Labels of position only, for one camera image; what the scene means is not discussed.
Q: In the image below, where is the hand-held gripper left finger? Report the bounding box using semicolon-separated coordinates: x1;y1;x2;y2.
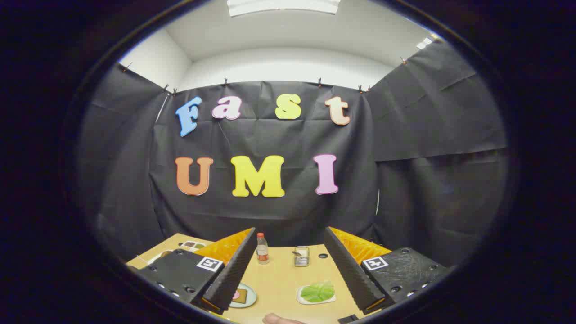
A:
127;227;257;315

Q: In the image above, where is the black backdrop cloth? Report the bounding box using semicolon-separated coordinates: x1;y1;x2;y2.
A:
76;38;509;270

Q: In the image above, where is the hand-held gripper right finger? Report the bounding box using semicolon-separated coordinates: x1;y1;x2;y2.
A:
324;226;454;315

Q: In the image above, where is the white square plate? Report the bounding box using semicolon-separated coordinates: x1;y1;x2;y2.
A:
296;283;336;306

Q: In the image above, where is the pale green round plate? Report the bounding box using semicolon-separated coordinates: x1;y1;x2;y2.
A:
229;283;257;309

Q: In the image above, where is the clear water bottle red cap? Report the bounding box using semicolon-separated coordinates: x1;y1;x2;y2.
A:
256;233;270;265

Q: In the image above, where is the green lettuce leaf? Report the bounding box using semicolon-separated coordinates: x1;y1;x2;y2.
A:
301;281;335;303

